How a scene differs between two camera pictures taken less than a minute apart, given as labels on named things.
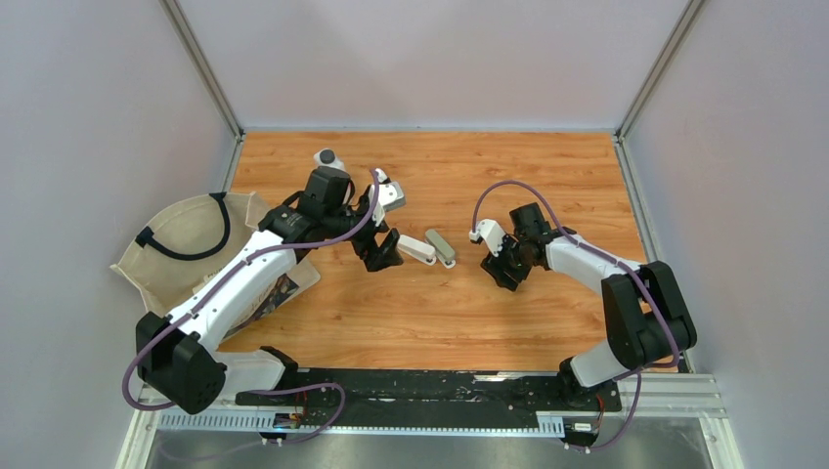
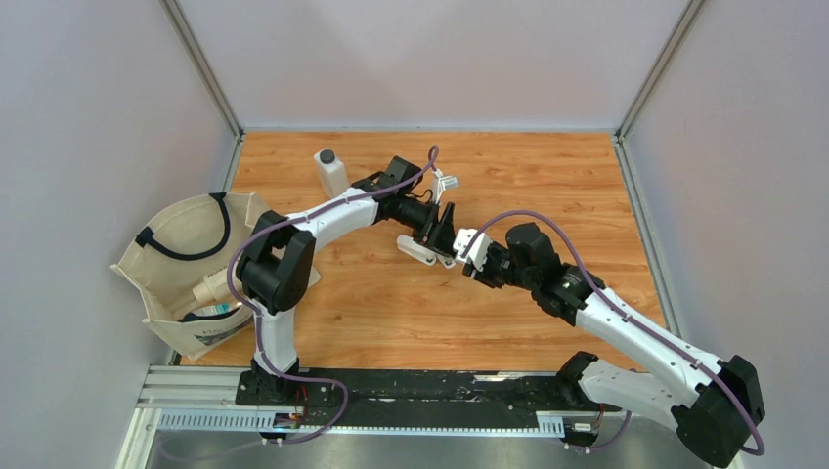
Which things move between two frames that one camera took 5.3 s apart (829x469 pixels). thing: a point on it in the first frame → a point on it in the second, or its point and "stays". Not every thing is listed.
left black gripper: [376, 258] → [444, 239]
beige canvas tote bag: [167, 252] stays
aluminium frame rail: [211, 82] stays
